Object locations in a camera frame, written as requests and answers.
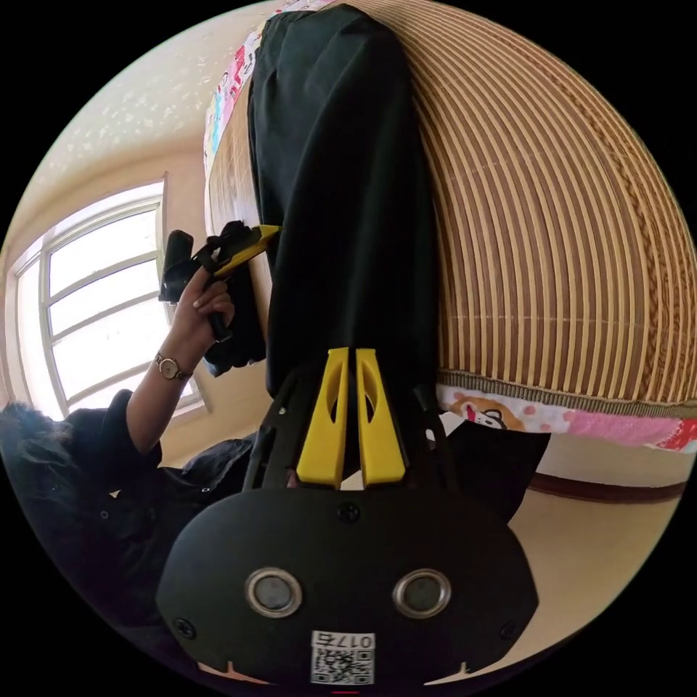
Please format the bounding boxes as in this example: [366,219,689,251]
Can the black pants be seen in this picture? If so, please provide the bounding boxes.
[204,2,440,402]

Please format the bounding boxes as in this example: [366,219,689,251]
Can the person's left forearm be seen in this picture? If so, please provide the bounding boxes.
[126,341,196,456]

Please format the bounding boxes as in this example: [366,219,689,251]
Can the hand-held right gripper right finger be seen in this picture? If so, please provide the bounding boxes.
[356,347,407,488]

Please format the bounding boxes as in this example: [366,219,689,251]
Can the window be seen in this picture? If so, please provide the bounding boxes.
[9,178,207,421]

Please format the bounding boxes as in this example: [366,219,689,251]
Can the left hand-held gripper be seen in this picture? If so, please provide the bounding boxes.
[156,219,285,345]

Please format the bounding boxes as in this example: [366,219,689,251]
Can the bed with woven mat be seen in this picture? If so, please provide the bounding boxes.
[201,0,697,508]

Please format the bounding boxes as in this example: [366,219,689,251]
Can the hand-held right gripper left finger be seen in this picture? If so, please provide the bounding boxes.
[295,346,351,485]

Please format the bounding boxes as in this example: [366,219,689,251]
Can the person's body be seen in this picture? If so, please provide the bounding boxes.
[0,391,552,674]

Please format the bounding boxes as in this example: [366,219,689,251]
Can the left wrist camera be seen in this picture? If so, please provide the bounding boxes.
[165,230,196,271]

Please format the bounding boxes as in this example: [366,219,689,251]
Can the person's left hand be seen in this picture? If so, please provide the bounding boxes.
[173,271,236,362]

